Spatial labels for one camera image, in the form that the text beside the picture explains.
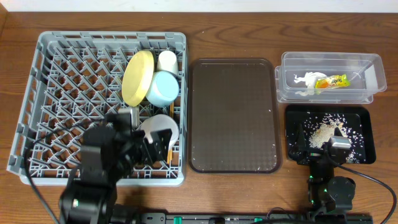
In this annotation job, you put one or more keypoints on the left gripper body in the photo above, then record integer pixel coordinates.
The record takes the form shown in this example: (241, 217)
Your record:
(148, 148)

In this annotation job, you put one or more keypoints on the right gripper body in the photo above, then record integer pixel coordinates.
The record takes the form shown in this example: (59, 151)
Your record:
(312, 156)

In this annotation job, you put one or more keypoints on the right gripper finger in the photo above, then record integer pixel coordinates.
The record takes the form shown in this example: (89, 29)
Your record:
(300, 143)
(338, 133)

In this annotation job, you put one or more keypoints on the wooden chopstick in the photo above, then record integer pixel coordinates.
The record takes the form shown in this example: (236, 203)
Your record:
(171, 114)
(169, 156)

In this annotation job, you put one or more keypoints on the white bowl with food scraps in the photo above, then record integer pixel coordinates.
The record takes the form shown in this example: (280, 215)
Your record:
(157, 123)

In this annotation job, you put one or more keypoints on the yellow snack wrapper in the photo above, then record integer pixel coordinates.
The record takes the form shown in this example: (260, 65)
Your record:
(335, 81)

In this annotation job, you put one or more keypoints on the white tissue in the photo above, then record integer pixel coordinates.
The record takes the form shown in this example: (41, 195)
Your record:
(310, 80)

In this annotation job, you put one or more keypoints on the light blue bowl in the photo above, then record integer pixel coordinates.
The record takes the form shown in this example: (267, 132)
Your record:
(163, 89)

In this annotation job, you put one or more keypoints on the yellow plate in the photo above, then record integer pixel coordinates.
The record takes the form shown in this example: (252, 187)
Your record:
(137, 77)

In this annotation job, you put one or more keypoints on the white plastic cup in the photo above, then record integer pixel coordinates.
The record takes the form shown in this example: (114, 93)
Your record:
(167, 61)

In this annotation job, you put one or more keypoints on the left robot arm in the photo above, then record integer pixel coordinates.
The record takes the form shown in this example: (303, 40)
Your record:
(91, 198)

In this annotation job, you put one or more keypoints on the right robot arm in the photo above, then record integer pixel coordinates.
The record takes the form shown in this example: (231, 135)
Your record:
(331, 196)

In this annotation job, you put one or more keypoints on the grey plastic dishwasher rack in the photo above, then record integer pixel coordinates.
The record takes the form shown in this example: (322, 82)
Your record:
(77, 76)

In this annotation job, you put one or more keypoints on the black plastic tray bin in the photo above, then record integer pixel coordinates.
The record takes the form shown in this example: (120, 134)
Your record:
(363, 114)

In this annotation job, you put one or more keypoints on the pile of rice and peanuts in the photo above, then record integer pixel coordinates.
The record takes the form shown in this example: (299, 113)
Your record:
(318, 127)

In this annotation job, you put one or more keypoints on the clear plastic bin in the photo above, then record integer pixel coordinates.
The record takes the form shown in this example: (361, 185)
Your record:
(364, 71)

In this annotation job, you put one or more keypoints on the dark brown serving tray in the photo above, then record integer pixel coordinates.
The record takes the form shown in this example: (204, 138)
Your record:
(233, 121)

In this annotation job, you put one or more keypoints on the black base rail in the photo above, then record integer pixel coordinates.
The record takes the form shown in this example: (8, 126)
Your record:
(274, 217)

